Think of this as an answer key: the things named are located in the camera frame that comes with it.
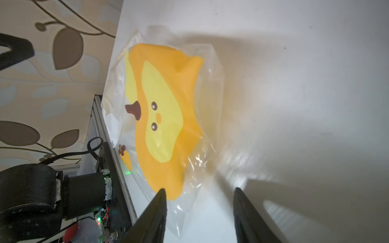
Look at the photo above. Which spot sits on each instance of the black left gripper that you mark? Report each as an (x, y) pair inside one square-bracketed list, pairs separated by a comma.
[(20, 50)]

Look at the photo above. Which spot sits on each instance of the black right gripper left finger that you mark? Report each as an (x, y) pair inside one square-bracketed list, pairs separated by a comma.
[(151, 226)]

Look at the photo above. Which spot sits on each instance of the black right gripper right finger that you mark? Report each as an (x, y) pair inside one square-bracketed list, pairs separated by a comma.
[(249, 225)]

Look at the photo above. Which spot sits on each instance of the stack of duck bags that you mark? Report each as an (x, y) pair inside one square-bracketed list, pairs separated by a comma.
[(162, 106)]

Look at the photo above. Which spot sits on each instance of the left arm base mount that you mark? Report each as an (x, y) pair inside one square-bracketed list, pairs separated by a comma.
[(35, 198)]

